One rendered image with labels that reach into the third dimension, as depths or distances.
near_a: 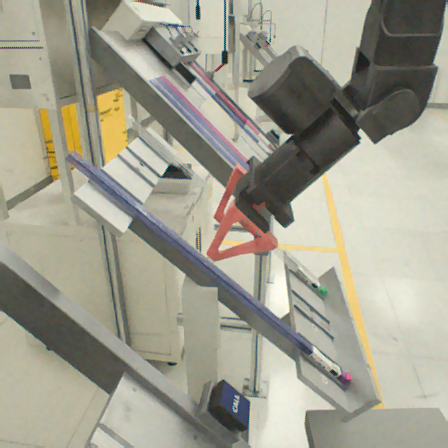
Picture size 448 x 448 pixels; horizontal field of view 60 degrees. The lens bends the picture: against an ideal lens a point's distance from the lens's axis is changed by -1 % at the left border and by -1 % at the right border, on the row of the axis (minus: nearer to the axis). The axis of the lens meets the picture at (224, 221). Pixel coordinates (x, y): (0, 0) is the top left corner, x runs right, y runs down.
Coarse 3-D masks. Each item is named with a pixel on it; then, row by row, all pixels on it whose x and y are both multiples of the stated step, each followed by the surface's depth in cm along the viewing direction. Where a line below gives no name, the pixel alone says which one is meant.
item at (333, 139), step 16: (320, 112) 39; (336, 112) 40; (304, 128) 40; (320, 128) 41; (336, 128) 40; (352, 128) 41; (304, 144) 41; (320, 144) 41; (336, 144) 41; (352, 144) 41; (320, 160) 41; (336, 160) 42
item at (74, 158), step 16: (80, 160) 46; (96, 176) 47; (112, 192) 48; (128, 208) 48; (144, 208) 50; (160, 224) 50; (176, 240) 50; (192, 256) 51; (208, 272) 52; (224, 288) 53; (240, 288) 54; (256, 304) 54; (272, 320) 55; (288, 336) 56; (304, 352) 57
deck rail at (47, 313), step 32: (0, 256) 40; (0, 288) 42; (32, 288) 41; (32, 320) 43; (64, 320) 42; (96, 320) 44; (64, 352) 45; (96, 352) 44; (128, 352) 45; (96, 384) 46; (160, 384) 45; (192, 416) 46
